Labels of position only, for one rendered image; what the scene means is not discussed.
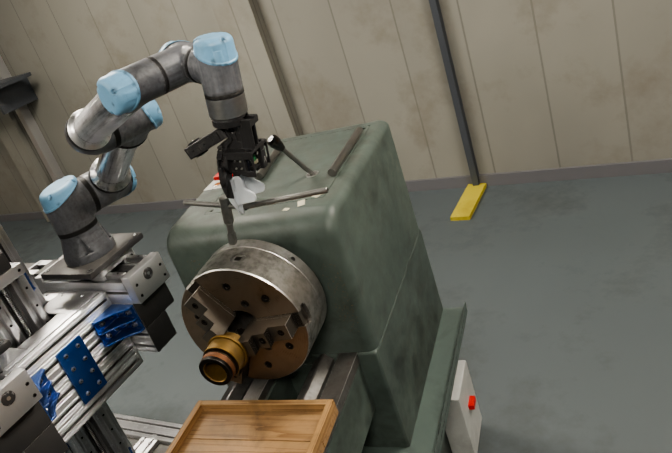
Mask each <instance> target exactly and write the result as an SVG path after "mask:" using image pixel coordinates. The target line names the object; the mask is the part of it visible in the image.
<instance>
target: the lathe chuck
mask: <svg viewBox="0 0 672 453"><path fill-rule="evenodd" d="M236 255H244V256H245V257H246V258H245V259H244V260H243V261H241V262H231V258H232V257H234V256H236ZM195 281H196V282H197V283H198V284H199V285H201V286H202V287H203V288H204V289H206V290H207V291H208V292H209V293H211V294H212V295H213V296H214V297H216V298H217V299H218V300H219V301H221V302H222V303H223V304H225V305H226V306H227V307H228V308H230V309H231V310H232V311H237V312H236V315H237V316H236V317H235V318H234V320H233V321H232V323H231V325H230V326H229V327H228V329H227V330H226V332H225V333H227V332H232V333H235V332H236V330H237V329H240V328H243V329H246V327H247V325H248V324H249V322H250V321H251V319H253V318H254V317H255V318H262V317H268V316H275V315H282V314H289V313H295V312H299V311H300V310H301V309H302V308H301V307H300V305H303V307H304V309H305V311H306V313H307V315H308V317H309V318H308V320H309V322H308V323H306V324H305V326H299V327H298V329H297V331H296V333H295V334H294V336H293V338H292V339H290V340H282V341H274V343H273V345H272V347H271V348H264V349H259V351H258V352H257V354H256V355H255V356H250V361H249V376H248V377H249V378H254V379H277V378H282V377H285V376H288V375H290V374H292V373H293V372H295V371H296V370H298V369H299V368H300V367H301V366H302V365H303V363H304V362H305V360H306V358H307V356H308V354H309V352H310V350H311V348H312V346H313V344H314V342H315V340H316V338H317V336H318V333H319V331H320V328H321V325H322V308H321V304H320V301H319V298H318V296H317V293H316V292H315V290H314V288H313V286H312V285H311V283H310V282H309V281H308V280H307V278H306V277H305V276H304V275H303V274H302V273H301V272H300V271H299V270H298V269H297V268H296V267H294V266H293V265H292V264H290V263H289V262H287V261H286V260H284V259H282V258H281V257H279V256H277V255H275V254H272V253H270V252H267V251H264V250H260V249H256V248H249V247H236V248H230V249H226V250H223V251H221V252H219V253H217V254H215V255H214V256H212V257H211V258H210V259H209V260H208V261H207V262H206V263H205V265H204V266H203V267H202V268H201V269H200V271H199V272H198V273H197V274H196V275H195V277H194V278H193V280H192V281H191V282H190V284H189V285H188V286H187V287H186V289H185V291H184V293H183V296H182V301H181V312H182V318H183V321H184V324H185V327H186V329H187V331H188V333H189V335H190V336H191V338H192V339H193V341H194V342H195V343H196V345H197V346H198V347H199V348H200V349H201V350H202V351H203V352H205V350H206V349H207V346H208V343H207V342H206V341H205V340H204V339H202V337H203V336H204V334H205V333H206V332H205V331H204V330H203V329H202V328H200V327H199V326H198V325H196V322H197V320H198V319H199V317H198V316H197V315H195V314H194V313H193V312H192V311H190V310H189V309H188V308H187V307H185V306H184V304H185V303H186V302H187V300H188V299H189V298H190V297H191V295H192V293H191V292H190V291H188V289H189V288H190V287H191V285H192V284H193V283H194V282H195Z"/></svg>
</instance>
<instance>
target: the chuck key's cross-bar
mask: <svg viewBox="0 0 672 453"><path fill-rule="evenodd" d="M328 192H329V189H328V188H327V187H324V188H319V189H314V190H309V191H305V192H300V193H295V194H290V195H285V196H280V197H275V198H271V199H266V200H261V201H256V202H251V203H246V204H243V208H244V209H251V208H256V207H261V206H265V205H270V204H275V203H280V202H285V201H290V200H295V199H300V198H305V197H310V196H315V195H320V194H325V193H328ZM183 205H184V206H199V207H214V208H221V207H220V203H219V202H209V201H194V200H184V201H183Z"/></svg>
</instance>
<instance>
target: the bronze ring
mask: <svg viewBox="0 0 672 453"><path fill-rule="evenodd" d="M240 337H241V336H239V335H238V334H236V333H232V332H227V333H224V335H216V336H214V337H212V338H211V339H210V341H209V342H208V346H207V349H206V350H205V352H204V353H203V358H202V359H201V362H200V363H199V370H200V373H201V374H202V376H203V377H204V378H205V379H206V380H207V381H209V382H210V383H212V384H215V385H221V386H222V385H227V384H228V383H230V381H231V380H232V379H233V377H234V376H236V375H237V374H238V373H239V371H240V369H241V368H243V367H244V366H245V365H246V363H247V361H248V353H247V351H246V349H245V347H244V346H243V345H242V344H241V343H240V342H239V341H238V340H239V338H240Z"/></svg>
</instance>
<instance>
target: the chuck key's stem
mask: <svg viewBox="0 0 672 453"><path fill-rule="evenodd" d="M219 203H220V207H221V212H222V217H223V222H224V224H226V226H227V231H228V233H227V236H228V241H229V245H235V244H236V243H237V237H236V232H235V231H234V228H233V222H234V218H233V213H232V209H229V208H228V205H229V203H230V201H229V199H228V198H227V197H226V195H221V196H220V197H219Z"/></svg>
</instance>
